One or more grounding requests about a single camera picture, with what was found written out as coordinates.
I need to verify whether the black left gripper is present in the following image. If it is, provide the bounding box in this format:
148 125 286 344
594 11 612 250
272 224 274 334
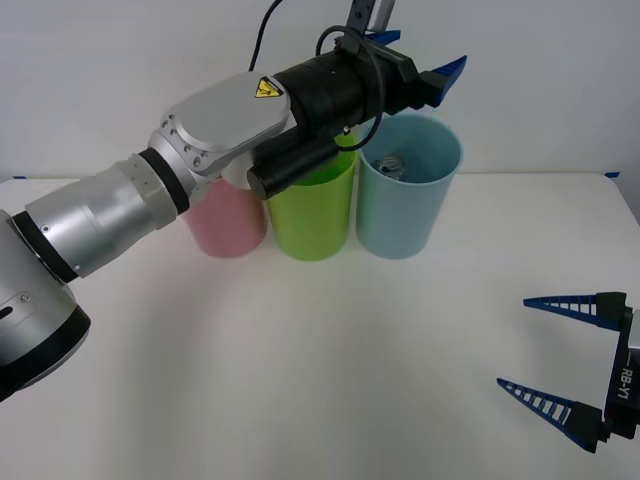
363 29 469 118

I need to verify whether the silver can with pink print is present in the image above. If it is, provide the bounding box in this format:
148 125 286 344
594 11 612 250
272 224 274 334
374 153 409 181

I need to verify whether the pink plastic bin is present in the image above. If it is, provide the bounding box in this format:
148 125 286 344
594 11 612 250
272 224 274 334
179 175 268 260

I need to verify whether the green plastic bin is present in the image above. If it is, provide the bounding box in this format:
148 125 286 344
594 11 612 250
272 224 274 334
265 127 360 263

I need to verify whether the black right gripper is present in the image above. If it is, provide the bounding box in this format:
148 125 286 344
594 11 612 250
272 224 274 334
496 290 640 455

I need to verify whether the pale blue plastic bin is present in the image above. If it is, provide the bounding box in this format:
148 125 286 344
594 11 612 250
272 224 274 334
355 111 465 261

